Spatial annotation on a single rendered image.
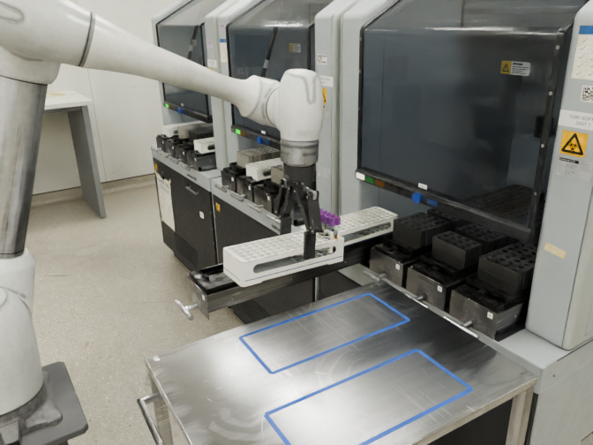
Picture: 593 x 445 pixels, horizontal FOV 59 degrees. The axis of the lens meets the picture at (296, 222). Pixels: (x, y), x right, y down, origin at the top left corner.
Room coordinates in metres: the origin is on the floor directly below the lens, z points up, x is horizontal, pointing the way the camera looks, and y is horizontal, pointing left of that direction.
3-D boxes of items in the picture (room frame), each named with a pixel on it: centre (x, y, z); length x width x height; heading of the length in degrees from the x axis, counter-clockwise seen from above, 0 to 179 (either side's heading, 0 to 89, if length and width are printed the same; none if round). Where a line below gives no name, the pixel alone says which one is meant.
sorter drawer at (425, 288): (1.38, -0.60, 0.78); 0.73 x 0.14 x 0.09; 122
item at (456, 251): (1.25, -0.40, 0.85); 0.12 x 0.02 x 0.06; 32
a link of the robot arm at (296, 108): (1.23, -0.01, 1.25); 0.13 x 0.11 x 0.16; 27
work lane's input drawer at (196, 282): (1.36, -0.01, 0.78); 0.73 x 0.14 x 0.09; 122
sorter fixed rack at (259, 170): (2.16, 0.06, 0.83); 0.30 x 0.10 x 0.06; 122
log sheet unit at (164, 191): (2.94, 0.78, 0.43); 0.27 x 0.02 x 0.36; 32
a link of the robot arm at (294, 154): (1.21, -0.01, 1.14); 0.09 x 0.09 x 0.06
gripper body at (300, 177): (1.21, -0.01, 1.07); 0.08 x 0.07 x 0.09; 33
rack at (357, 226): (1.46, -0.16, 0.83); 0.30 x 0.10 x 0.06; 122
